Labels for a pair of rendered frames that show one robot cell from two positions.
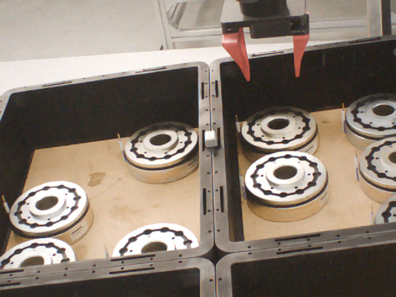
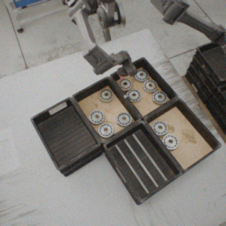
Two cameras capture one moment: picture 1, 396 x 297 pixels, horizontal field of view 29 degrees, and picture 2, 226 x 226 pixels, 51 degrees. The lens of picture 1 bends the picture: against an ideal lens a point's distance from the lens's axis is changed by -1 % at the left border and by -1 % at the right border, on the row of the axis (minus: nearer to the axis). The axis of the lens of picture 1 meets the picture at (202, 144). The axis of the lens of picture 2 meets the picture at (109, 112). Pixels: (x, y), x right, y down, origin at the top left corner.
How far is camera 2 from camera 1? 1.03 m
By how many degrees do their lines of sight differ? 37
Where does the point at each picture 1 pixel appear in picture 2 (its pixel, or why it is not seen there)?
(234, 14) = (122, 72)
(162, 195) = (112, 105)
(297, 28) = not seen: hidden behind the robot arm
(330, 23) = (65, 8)
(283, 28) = not seen: hidden behind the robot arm
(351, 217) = (146, 98)
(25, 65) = (30, 70)
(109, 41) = not seen: outside the picture
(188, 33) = (23, 21)
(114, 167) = (97, 102)
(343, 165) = (138, 87)
